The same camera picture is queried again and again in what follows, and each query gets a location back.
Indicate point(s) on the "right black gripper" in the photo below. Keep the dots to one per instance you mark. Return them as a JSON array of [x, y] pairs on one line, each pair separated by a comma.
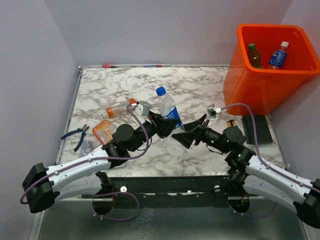
[[187, 138]]

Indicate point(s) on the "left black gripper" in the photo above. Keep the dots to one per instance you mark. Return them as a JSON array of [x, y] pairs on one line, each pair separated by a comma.
[[163, 126]]

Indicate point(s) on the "large orange label bottle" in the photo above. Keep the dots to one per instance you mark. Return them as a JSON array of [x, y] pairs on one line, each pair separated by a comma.
[[104, 131]]

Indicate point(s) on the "green cap tea bottle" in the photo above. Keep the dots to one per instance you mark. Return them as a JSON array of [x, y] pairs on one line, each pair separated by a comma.
[[254, 56]]

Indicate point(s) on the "small blue label bottle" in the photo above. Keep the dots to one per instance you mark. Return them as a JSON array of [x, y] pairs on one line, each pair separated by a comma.
[[278, 57]]

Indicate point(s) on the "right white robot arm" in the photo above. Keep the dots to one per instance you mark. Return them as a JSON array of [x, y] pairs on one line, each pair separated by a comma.
[[256, 175]]

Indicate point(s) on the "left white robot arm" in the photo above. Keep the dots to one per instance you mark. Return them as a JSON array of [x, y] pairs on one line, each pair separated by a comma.
[[45, 185]]

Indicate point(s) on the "orange plastic bin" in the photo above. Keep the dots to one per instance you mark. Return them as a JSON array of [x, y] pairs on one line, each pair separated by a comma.
[[264, 89]]

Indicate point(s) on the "yellow pencil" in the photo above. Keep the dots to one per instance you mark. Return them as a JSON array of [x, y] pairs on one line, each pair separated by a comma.
[[231, 123]]

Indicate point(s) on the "orange label crushed bottle left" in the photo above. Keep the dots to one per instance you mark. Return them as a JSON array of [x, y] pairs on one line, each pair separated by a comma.
[[119, 108]]

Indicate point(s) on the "blue red pen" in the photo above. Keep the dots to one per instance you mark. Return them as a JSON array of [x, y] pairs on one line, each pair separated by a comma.
[[157, 65]]

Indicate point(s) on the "black box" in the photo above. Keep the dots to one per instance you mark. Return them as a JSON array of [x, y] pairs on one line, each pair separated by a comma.
[[263, 133]]

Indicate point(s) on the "clear water bottle left edge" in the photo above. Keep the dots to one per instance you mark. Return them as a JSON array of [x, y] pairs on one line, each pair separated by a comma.
[[87, 147]]

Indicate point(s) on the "red marker pen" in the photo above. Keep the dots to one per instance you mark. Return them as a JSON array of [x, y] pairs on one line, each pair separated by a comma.
[[107, 66]]

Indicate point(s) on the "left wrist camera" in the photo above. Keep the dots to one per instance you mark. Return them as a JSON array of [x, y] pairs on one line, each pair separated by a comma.
[[141, 108]]

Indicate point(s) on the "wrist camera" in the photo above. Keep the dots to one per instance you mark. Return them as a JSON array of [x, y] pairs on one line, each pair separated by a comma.
[[141, 108], [213, 113]]

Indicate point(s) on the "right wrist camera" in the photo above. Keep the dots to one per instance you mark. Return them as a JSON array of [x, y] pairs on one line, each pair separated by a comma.
[[213, 113]]

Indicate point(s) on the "black base frame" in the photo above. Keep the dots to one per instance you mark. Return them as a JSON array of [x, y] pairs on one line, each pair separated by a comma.
[[175, 192]]

